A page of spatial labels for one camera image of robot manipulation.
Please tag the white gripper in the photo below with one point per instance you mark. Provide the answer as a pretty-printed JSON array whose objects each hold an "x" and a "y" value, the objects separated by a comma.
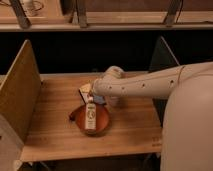
[{"x": 107, "y": 99}]

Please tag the small white labelled bottle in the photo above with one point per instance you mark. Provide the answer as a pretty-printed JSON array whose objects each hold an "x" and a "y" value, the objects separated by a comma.
[{"x": 90, "y": 115}]

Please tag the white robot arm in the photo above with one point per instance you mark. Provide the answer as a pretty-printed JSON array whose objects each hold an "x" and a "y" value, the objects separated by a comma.
[{"x": 158, "y": 84}]

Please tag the orange round bowl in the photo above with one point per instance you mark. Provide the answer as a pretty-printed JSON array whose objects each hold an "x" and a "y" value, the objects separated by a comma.
[{"x": 102, "y": 119}]

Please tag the left wooden side panel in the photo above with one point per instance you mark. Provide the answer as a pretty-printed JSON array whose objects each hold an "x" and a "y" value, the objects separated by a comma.
[{"x": 18, "y": 93}]

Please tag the middle grey shelf bracket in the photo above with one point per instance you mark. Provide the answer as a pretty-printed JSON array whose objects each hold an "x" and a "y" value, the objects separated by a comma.
[{"x": 81, "y": 13}]

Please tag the grey shelf bracket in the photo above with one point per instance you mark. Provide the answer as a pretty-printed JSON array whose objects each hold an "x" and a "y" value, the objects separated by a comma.
[
  {"x": 23, "y": 21},
  {"x": 81, "y": 13},
  {"x": 172, "y": 12}
]

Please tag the left grey shelf bracket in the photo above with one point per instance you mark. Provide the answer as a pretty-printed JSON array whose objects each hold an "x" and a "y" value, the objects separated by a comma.
[{"x": 23, "y": 21}]

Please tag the right grey shelf bracket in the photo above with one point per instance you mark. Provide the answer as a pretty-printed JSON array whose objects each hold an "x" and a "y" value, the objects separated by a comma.
[{"x": 172, "y": 12}]

